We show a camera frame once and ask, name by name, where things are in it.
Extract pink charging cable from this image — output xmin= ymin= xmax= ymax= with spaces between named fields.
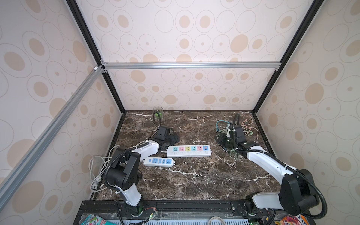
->
xmin=241 ymin=116 xmax=259 ymax=138

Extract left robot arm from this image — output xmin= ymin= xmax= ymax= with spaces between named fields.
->
xmin=103 ymin=126 xmax=180 ymax=216

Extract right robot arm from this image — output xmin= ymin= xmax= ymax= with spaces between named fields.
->
xmin=215 ymin=124 xmax=328 ymax=219

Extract multicolour white power strip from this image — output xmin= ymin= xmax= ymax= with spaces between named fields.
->
xmin=166 ymin=145 xmax=212 ymax=158

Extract blue white power strip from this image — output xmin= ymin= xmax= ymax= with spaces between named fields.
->
xmin=144 ymin=157 xmax=175 ymax=167

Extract glass cup with green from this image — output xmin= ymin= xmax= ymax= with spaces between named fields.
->
xmin=152 ymin=106 xmax=163 ymax=120

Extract colourful snack bag right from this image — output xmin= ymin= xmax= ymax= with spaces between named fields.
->
xmin=275 ymin=215 xmax=309 ymax=225

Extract green snack bag left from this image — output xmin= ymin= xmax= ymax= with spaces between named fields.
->
xmin=81 ymin=214 xmax=114 ymax=225

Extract teal multi-head cable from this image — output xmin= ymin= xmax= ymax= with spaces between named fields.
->
xmin=215 ymin=119 xmax=233 ymax=134

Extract white power strip cords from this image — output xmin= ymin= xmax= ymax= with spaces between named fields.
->
xmin=88 ymin=144 xmax=124 ymax=192

